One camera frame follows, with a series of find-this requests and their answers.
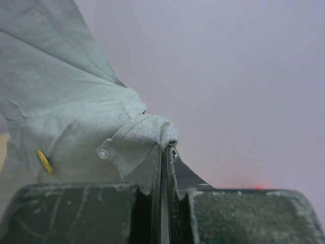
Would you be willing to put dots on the grey button shirt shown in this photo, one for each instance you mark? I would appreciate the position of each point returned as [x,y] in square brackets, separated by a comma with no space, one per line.
[59,94]

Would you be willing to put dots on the yellow oval brooch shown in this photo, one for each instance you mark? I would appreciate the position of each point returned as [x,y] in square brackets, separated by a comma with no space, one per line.
[44,161]

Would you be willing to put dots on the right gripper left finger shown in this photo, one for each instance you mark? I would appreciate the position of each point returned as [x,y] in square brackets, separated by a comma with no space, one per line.
[128,211]

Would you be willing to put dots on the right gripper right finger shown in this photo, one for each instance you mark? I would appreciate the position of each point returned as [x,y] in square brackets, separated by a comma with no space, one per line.
[200,213]

